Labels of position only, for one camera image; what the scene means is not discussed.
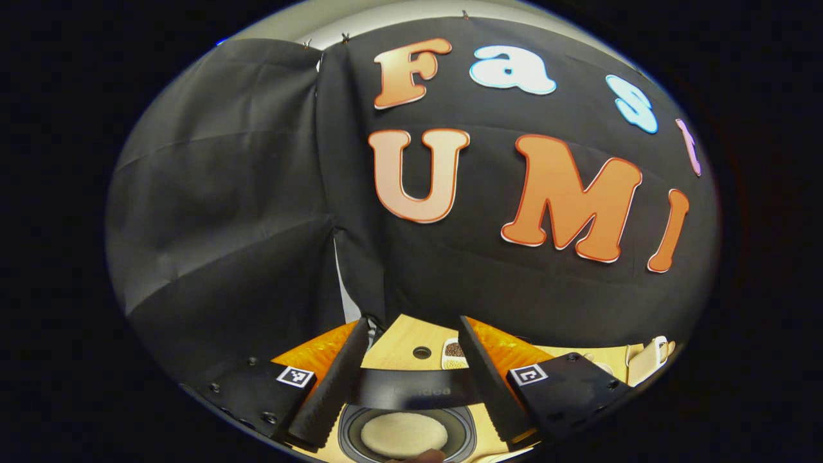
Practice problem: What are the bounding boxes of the white rice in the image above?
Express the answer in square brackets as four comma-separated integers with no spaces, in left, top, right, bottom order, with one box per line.
[360,412,449,460]

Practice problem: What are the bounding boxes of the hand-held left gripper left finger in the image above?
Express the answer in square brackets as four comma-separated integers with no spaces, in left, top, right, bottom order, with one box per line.
[180,316,372,452]

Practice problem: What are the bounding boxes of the dark grey rice cooker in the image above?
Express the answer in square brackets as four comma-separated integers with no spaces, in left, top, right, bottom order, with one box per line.
[338,368,482,463]

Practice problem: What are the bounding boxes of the white divided seasoning dish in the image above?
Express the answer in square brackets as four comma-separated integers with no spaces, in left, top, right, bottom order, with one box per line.
[441,338,470,371]

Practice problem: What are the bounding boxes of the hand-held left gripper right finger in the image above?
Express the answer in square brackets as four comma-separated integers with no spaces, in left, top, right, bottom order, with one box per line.
[458,315,634,451]

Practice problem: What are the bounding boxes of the white toaster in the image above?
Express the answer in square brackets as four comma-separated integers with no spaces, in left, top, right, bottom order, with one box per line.
[626,336,676,388]

